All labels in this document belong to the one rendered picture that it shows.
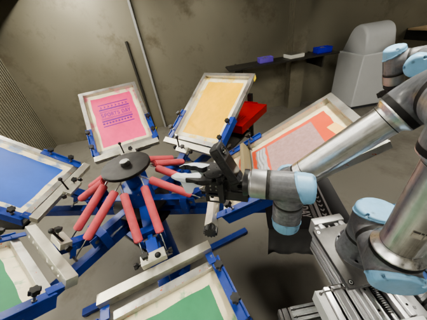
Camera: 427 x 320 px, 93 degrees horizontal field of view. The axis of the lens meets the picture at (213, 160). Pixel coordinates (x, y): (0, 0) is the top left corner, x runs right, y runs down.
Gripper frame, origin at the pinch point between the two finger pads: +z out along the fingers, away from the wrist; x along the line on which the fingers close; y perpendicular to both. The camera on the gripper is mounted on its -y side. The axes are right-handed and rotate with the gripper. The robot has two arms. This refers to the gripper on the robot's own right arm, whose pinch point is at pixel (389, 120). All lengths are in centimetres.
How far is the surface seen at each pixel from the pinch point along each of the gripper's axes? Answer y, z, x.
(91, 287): 20, 76, -262
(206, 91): -107, -24, -103
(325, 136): 3.1, -4.2, -30.1
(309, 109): -25.5, -7.4, -29.0
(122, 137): -66, -26, -188
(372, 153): 29.1, -8.3, -21.2
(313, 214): 13, 42, -46
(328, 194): -4, 47, -32
